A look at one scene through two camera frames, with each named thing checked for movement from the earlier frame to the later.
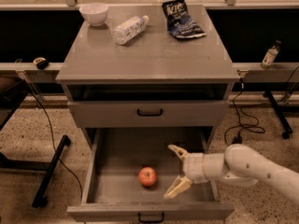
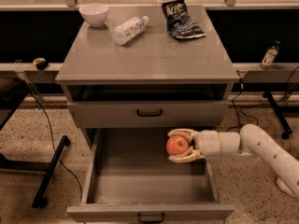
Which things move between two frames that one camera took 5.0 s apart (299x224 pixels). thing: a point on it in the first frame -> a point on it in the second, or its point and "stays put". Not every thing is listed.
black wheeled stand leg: (286, 134) stays put
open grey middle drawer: (112, 191) stays put
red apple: (148, 176) -> (177, 145)
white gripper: (193, 167) -> (207, 144)
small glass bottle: (270, 55) stays put
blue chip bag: (179, 23) stays put
